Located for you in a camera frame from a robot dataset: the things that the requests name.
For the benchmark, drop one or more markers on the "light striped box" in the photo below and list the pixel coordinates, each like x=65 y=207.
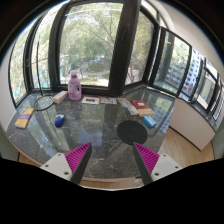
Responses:
x=125 y=103

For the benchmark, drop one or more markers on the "blue white small box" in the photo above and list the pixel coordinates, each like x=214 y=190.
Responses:
x=149 y=121

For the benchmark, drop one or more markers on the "white card with black label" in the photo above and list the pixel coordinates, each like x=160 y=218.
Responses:
x=91 y=100

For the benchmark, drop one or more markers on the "yellow purple box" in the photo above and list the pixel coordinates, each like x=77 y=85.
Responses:
x=24 y=118

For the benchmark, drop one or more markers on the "blue computer mouse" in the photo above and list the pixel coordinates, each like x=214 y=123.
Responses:
x=59 y=120

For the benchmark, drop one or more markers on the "beige rectangular box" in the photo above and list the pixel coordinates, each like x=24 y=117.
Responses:
x=58 y=98

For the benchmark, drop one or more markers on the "purple detergent bottle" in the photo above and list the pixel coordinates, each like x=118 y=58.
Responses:
x=74 y=86

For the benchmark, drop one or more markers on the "black window frame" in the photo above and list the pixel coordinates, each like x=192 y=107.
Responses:
x=113 y=45

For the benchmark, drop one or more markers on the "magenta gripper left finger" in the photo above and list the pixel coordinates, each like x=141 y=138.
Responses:
x=70 y=166

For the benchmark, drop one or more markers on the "grey patterned flat packet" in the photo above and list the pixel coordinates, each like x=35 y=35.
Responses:
x=108 y=100

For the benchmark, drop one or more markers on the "tan small box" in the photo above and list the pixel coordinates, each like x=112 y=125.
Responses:
x=145 y=112

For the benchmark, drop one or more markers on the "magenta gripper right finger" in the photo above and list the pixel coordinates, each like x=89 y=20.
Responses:
x=153 y=166

